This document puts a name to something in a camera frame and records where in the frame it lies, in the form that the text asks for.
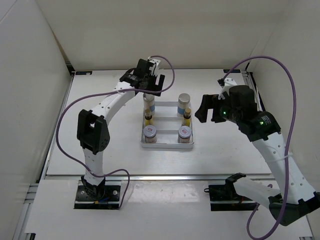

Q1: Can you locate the left blue corner label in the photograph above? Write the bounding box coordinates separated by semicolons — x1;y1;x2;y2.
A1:
75;71;93;76

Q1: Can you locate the tall white bottle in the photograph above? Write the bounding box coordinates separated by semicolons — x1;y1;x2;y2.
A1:
177;93;191;117
143;93;156;115

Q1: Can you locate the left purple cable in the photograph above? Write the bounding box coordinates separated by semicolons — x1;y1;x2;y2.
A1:
55;55;176;210

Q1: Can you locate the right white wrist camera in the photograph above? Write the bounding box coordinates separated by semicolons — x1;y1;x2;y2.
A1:
218;77;238;100

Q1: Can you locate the white metal organizer tray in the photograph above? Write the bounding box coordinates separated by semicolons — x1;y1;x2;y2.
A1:
140;101;195;151

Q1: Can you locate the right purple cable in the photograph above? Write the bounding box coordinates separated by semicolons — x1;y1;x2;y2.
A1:
222;55;297;239

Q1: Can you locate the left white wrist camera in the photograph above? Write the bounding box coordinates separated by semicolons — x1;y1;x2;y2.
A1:
147;56;161;74

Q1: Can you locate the short spice jar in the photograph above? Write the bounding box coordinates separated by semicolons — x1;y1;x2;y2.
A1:
143;125;157;144
177;125;192;144

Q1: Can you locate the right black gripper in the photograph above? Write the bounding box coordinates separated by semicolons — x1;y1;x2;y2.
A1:
194;94;242;125

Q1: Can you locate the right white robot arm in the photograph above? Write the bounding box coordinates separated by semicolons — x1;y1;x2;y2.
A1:
194;85;320;226

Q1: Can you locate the blue corner label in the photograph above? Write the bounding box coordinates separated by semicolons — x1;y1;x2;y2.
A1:
223;69;241;74
75;71;93;76

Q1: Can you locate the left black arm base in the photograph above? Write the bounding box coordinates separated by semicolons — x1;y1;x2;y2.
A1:
73;181;121;210

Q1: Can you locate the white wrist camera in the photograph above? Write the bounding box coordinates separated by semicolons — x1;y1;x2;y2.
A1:
147;56;161;74
218;77;238;100

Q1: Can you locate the right blue corner label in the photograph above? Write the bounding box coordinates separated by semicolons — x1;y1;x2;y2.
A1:
223;69;241;74

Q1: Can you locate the small yellow bottle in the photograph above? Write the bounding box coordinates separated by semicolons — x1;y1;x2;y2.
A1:
144;109;154;126
181;108;191;127

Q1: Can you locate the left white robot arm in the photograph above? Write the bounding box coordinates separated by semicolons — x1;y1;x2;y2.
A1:
76;58;165;200

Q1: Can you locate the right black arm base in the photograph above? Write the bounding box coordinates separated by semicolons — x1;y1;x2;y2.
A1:
203;173;257;212

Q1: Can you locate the purple cable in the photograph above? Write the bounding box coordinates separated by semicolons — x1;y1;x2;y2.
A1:
55;55;176;210
222;55;297;239

